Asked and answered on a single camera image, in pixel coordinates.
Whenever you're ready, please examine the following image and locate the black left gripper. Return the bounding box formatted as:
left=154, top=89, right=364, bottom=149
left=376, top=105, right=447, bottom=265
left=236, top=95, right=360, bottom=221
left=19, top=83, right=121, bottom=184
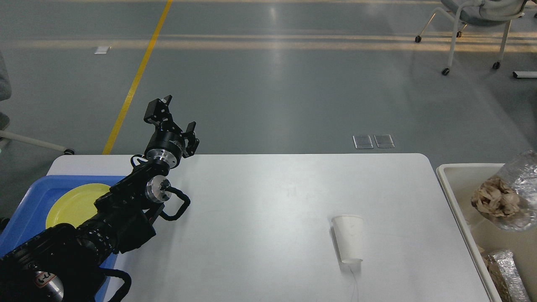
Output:
left=143, top=95, right=200, bottom=169

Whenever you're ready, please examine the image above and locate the blue plastic tray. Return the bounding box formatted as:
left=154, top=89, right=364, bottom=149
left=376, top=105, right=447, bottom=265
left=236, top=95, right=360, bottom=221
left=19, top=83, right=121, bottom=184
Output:
left=1, top=175, right=132, bottom=302

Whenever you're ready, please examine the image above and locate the grey office chair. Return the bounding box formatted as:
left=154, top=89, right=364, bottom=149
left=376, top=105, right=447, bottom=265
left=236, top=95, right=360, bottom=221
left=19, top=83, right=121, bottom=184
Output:
left=414, top=0, right=527, bottom=76

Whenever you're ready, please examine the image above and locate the white plastic bin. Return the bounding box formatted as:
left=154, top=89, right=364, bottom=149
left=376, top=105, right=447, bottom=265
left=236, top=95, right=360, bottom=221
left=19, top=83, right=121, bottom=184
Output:
left=436, top=163, right=537, bottom=302

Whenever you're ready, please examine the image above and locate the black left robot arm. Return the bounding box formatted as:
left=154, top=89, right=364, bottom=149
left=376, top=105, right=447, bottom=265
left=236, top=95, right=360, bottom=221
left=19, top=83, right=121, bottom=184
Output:
left=1, top=95, right=199, bottom=302

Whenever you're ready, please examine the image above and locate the foil item in bin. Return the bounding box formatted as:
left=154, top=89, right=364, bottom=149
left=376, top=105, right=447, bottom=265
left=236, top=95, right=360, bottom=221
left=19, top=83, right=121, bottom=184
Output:
left=483, top=249, right=531, bottom=302

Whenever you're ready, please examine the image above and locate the yellow plate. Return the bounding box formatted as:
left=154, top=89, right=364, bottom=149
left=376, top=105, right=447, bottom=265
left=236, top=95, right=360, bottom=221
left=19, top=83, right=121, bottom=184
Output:
left=45, top=183, right=110, bottom=228

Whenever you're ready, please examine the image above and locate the floor outlet plate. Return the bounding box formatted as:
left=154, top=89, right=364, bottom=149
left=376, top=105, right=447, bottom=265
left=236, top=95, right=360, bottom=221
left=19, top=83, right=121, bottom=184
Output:
left=352, top=135, right=374, bottom=149
left=94, top=46, right=112, bottom=55
left=374, top=134, right=395, bottom=148

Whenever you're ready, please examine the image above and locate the floor outlet plate right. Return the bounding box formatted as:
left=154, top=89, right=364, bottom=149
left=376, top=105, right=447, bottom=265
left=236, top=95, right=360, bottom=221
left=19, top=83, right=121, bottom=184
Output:
left=374, top=134, right=395, bottom=148

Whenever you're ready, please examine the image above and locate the white object far right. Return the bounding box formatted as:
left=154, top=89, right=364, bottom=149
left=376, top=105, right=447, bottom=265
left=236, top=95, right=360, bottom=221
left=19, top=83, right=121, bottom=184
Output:
left=512, top=71, right=537, bottom=79

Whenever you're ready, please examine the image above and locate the floor outlet plate left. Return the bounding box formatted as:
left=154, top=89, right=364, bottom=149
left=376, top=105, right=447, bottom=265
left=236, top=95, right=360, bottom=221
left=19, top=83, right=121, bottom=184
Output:
left=94, top=46, right=112, bottom=55

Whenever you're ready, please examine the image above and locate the crumpled brown paper ball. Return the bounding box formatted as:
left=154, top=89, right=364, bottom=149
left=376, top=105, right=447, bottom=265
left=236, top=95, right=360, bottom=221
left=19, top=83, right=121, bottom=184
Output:
left=470, top=176, right=521, bottom=217

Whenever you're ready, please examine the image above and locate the white chair base left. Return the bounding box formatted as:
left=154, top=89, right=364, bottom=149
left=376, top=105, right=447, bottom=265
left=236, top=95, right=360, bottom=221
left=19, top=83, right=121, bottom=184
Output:
left=0, top=50, right=75, bottom=155

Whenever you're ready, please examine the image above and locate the aluminium foil tray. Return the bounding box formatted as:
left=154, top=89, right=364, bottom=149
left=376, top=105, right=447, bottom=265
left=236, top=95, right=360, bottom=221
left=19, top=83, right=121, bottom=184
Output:
left=477, top=150, right=537, bottom=232

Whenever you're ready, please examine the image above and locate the clear plastic cup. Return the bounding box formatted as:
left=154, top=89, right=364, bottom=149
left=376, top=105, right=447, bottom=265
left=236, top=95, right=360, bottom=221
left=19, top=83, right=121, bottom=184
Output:
left=331, top=215, right=364, bottom=264

